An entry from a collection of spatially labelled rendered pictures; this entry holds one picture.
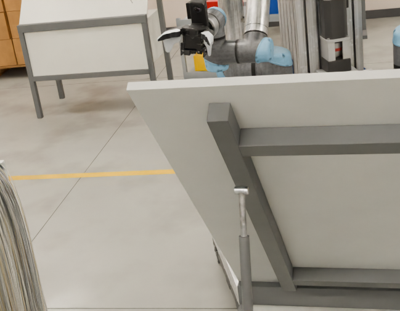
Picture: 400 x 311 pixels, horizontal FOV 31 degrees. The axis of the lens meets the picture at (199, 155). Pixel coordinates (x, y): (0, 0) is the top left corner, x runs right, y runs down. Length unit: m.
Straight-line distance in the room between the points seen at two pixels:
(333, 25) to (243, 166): 1.29
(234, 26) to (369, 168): 1.14
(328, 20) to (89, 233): 2.39
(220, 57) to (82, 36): 4.21
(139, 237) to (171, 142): 2.91
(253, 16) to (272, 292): 0.84
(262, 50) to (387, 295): 0.80
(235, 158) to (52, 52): 5.24
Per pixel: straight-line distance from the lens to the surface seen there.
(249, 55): 2.22
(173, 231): 4.32
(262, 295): 2.15
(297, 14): 2.66
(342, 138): 1.31
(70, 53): 6.48
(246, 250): 1.47
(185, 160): 1.49
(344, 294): 2.11
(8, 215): 1.70
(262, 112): 1.30
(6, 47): 8.35
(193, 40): 2.07
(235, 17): 2.48
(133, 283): 3.89
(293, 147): 1.32
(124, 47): 6.30
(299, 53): 2.69
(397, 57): 2.67
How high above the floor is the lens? 2.03
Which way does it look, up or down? 22 degrees down
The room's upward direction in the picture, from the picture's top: 8 degrees counter-clockwise
